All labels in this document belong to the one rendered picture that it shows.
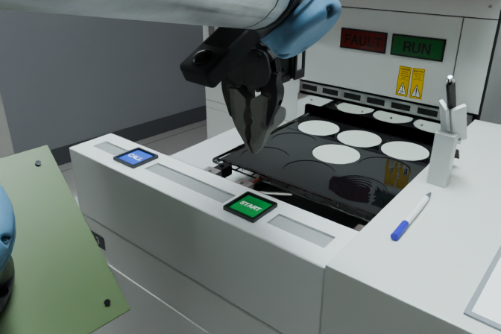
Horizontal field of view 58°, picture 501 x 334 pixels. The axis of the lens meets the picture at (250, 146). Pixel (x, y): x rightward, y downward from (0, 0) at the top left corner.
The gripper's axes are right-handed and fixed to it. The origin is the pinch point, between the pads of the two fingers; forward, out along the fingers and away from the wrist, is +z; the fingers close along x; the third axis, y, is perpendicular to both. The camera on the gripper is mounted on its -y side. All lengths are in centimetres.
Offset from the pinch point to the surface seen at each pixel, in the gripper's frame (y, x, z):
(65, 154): 91, 227, 100
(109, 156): -2.0, 30.6, 9.8
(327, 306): -4.8, -15.7, 15.1
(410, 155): 45.4, -7.0, 15.9
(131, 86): 144, 221, 65
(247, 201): 0.8, 1.1, 9.4
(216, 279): -4.6, 2.8, 21.0
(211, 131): 59, 63, 32
